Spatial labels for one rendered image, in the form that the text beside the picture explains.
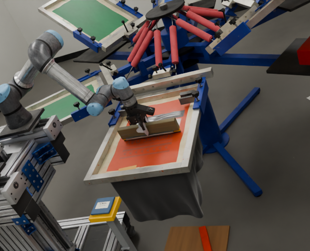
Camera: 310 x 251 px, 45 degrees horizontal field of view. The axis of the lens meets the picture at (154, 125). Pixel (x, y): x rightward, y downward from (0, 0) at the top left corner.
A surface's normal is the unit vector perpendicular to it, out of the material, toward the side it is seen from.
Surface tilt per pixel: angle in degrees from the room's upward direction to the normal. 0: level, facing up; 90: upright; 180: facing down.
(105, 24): 32
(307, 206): 0
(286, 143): 0
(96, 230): 0
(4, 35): 90
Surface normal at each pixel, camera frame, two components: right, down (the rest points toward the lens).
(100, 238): -0.36, -0.79
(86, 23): 0.07, -0.58
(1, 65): 0.91, -0.17
